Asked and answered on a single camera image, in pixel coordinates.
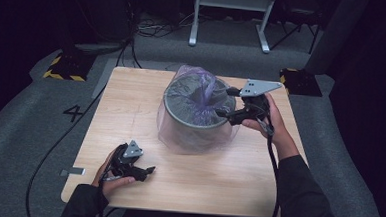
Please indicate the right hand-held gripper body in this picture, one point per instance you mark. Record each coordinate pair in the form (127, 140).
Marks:
(256, 107)

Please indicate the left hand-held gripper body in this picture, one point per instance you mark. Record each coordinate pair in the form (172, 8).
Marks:
(124, 166)

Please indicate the green plastic bin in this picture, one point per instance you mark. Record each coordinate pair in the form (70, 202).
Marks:
(193, 132)

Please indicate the purple plastic bag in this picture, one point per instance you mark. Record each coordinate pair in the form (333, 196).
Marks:
(196, 142)

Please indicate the person's left hand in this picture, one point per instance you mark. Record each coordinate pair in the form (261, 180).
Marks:
(105, 184)

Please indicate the person's right hand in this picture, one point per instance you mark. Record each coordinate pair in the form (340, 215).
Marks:
(278, 133)

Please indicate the grey tape strip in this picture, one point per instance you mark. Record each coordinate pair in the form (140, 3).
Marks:
(74, 171)

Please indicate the black yellow striped base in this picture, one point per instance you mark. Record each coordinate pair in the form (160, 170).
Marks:
(301, 82)
(69, 65)

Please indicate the black tripod stand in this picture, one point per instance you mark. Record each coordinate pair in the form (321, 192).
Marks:
(295, 27)

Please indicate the grey column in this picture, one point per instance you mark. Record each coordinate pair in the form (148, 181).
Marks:
(335, 32)

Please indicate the white metal stand frame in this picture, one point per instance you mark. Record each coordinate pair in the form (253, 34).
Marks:
(231, 0)

